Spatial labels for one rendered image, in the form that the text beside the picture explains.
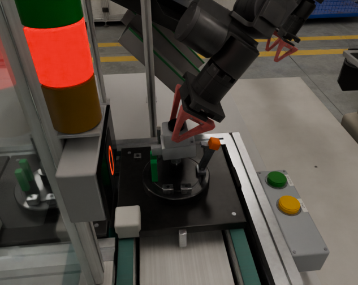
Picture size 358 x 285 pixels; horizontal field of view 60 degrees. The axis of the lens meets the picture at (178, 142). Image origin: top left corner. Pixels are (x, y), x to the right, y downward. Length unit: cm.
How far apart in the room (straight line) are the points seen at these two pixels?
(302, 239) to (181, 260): 22
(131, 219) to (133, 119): 53
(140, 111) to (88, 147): 76
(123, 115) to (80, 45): 80
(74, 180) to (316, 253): 44
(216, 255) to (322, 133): 60
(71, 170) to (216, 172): 43
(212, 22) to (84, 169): 28
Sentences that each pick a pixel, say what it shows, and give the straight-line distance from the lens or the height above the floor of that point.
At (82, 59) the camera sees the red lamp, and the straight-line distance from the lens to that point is 28.
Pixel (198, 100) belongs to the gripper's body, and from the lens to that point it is 49.
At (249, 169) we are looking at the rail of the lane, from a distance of 71.
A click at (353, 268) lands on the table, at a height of 86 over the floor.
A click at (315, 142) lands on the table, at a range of 102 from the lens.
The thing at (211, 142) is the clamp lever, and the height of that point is 107.
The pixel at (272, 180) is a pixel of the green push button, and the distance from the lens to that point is 68.
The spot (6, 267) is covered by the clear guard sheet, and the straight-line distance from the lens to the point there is 26.
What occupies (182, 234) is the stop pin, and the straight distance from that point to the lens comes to 58.
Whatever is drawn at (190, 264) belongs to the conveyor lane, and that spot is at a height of 92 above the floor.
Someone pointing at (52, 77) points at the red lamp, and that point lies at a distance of 29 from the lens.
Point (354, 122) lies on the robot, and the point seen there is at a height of 80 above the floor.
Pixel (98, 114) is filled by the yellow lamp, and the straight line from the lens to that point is 32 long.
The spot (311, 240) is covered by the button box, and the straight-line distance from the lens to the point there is 62.
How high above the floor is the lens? 144
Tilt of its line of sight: 38 degrees down
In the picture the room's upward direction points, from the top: straight up
